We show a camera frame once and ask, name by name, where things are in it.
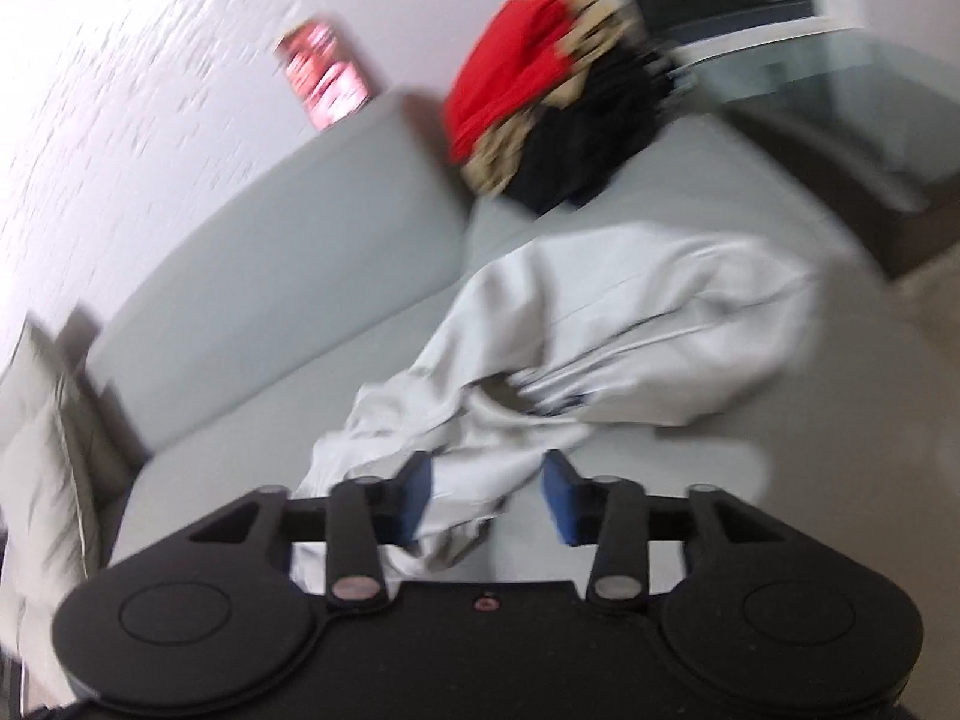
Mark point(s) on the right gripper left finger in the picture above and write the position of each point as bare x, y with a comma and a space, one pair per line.
366, 513

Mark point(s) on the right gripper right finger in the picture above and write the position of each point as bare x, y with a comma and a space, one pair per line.
605, 512

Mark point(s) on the white hooded sweatshirt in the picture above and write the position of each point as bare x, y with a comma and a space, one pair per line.
634, 324

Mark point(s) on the grey sofa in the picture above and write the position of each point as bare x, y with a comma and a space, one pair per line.
251, 340

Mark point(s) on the beige cushion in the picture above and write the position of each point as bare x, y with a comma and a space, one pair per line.
60, 472

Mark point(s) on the black folded garment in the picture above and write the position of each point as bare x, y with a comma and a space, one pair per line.
571, 154

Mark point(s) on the glass side table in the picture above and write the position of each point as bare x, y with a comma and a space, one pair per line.
869, 127

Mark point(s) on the red folded garment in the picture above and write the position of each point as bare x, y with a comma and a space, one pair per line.
518, 59

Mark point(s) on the beige folded garment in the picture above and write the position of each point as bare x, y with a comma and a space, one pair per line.
599, 25

